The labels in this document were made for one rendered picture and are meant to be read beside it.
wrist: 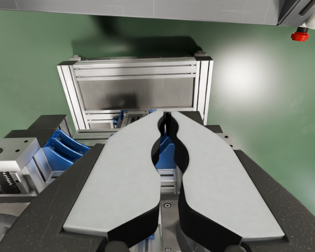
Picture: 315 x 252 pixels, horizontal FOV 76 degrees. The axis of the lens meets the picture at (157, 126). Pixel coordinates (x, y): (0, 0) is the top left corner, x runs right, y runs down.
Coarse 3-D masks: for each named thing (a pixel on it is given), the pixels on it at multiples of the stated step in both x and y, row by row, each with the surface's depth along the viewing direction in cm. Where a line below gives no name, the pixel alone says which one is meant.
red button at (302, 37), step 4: (300, 28) 47; (304, 28) 46; (296, 32) 47; (300, 32) 47; (304, 32) 47; (292, 36) 48; (296, 36) 47; (300, 36) 47; (304, 36) 46; (308, 36) 47; (296, 40) 48; (300, 40) 47; (304, 40) 48
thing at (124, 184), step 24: (144, 120) 11; (120, 144) 9; (144, 144) 9; (96, 168) 8; (120, 168) 8; (144, 168) 8; (96, 192) 7; (120, 192) 7; (144, 192) 7; (72, 216) 6; (96, 216) 6; (120, 216) 6; (144, 216) 6; (120, 240) 6
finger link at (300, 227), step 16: (240, 160) 8; (256, 176) 8; (272, 192) 7; (288, 192) 7; (272, 208) 6; (288, 208) 6; (304, 208) 6; (288, 224) 6; (304, 224) 6; (272, 240) 6; (288, 240) 6; (304, 240) 6
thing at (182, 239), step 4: (176, 228) 49; (180, 228) 47; (176, 232) 48; (180, 232) 46; (176, 236) 48; (180, 236) 46; (184, 236) 45; (180, 240) 46; (184, 240) 45; (188, 240) 44; (192, 240) 44; (180, 244) 46; (184, 244) 44; (188, 244) 43; (192, 244) 43; (196, 244) 42; (180, 248) 46; (184, 248) 44; (188, 248) 43; (192, 248) 43; (196, 248) 42; (200, 248) 41
